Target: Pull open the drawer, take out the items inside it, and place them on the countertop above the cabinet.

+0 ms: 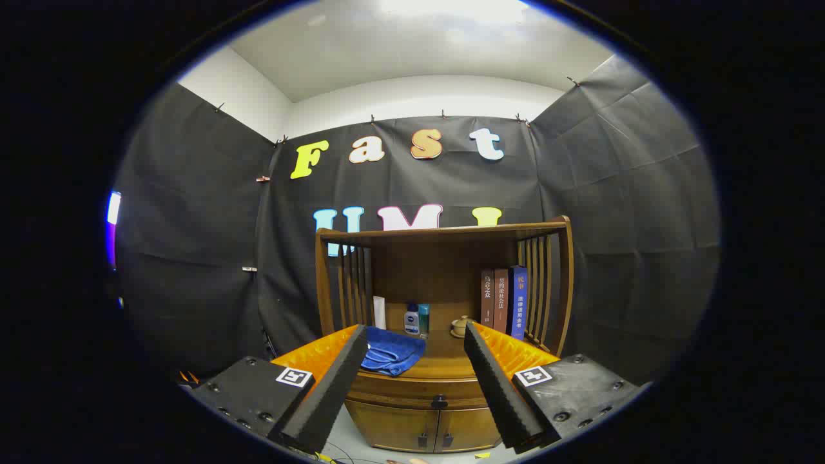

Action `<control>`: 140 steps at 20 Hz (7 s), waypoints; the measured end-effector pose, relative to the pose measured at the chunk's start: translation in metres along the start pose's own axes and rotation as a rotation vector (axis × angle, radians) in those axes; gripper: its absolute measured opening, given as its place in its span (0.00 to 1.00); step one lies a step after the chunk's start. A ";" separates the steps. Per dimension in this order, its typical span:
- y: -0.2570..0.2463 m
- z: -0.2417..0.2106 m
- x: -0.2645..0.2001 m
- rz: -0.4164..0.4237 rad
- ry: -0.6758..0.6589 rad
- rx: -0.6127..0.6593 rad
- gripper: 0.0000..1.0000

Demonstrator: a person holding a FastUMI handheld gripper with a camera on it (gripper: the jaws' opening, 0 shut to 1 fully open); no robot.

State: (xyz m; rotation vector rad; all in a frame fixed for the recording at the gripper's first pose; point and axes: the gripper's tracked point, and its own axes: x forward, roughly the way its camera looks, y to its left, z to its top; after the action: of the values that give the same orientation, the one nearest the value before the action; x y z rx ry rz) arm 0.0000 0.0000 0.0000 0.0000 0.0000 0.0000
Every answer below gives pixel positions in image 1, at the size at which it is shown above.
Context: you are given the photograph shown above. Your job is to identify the blue book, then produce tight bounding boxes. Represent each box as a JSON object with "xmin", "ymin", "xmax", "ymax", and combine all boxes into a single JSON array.
[{"xmin": 508, "ymin": 265, "xmax": 529, "ymax": 341}]

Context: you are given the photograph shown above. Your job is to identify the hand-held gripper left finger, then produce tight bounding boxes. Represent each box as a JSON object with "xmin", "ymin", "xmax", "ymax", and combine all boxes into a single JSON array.
[{"xmin": 191, "ymin": 324, "xmax": 368, "ymax": 455}]

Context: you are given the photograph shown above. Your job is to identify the wooden countertop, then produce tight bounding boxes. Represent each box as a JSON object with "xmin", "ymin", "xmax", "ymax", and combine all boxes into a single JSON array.
[{"xmin": 358, "ymin": 321, "xmax": 481, "ymax": 381}]

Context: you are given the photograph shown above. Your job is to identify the wooden drawer with black knob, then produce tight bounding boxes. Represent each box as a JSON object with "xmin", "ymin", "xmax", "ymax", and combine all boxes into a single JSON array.
[{"xmin": 346, "ymin": 371, "xmax": 492, "ymax": 412}]

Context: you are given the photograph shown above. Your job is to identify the bright lit screen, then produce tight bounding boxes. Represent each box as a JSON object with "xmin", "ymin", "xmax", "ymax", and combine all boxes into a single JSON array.
[{"xmin": 106, "ymin": 191, "xmax": 122, "ymax": 268}]

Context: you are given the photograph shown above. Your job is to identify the wooden cabinet door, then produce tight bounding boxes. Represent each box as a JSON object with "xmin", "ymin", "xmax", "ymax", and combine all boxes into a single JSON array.
[
  {"xmin": 346, "ymin": 400, "xmax": 440, "ymax": 452},
  {"xmin": 436, "ymin": 406, "xmax": 502, "ymax": 453}
]

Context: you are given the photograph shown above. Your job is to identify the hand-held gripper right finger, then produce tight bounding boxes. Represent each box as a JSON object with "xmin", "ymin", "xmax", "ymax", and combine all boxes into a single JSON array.
[{"xmin": 463, "ymin": 321, "xmax": 647, "ymax": 454}]

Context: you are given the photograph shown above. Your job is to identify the reddish brown book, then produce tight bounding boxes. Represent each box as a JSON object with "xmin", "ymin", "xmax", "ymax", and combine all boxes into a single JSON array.
[{"xmin": 494, "ymin": 268, "xmax": 510, "ymax": 334}]

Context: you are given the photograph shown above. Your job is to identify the blue folded towel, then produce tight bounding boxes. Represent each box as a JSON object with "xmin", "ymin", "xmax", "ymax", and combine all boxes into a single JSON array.
[{"xmin": 361, "ymin": 327, "xmax": 427, "ymax": 377}]

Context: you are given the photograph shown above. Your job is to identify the wooden cabinet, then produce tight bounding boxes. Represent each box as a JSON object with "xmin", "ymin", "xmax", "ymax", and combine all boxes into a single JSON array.
[{"xmin": 315, "ymin": 216, "xmax": 574, "ymax": 453}]

